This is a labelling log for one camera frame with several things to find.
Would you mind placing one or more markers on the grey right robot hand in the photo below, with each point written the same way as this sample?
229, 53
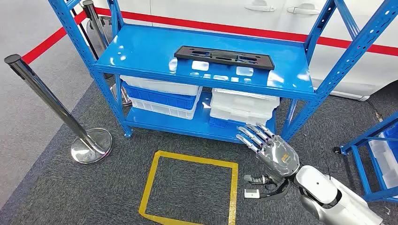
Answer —
280, 158

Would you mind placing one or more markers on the black plastic frame part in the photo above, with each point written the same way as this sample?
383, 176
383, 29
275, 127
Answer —
264, 63

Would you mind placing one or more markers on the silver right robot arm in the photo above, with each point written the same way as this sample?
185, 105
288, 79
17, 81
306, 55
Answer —
320, 186

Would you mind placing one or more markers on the blue metal shelf rack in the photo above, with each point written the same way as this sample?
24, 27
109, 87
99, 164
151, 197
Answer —
149, 49

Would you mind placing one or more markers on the blue wheeled metal rack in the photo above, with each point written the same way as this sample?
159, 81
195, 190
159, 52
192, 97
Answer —
357, 161

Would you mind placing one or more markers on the yellow floor tape square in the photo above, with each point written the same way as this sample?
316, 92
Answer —
192, 160

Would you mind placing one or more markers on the blue plastic bin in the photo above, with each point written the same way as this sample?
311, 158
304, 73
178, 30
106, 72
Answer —
158, 98
392, 133

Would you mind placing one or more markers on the red barrier belt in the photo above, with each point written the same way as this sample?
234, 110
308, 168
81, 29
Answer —
46, 45
217, 28

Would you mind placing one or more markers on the white car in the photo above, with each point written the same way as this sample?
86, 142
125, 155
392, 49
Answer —
217, 11

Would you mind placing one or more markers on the thin black pole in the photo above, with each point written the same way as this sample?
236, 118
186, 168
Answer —
84, 32

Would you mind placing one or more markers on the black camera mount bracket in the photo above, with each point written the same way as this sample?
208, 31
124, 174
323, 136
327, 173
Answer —
280, 193

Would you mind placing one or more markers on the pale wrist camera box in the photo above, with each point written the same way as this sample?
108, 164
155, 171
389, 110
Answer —
251, 194

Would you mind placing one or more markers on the chrome stanchion post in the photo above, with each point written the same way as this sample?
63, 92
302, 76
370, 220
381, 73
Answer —
46, 96
93, 15

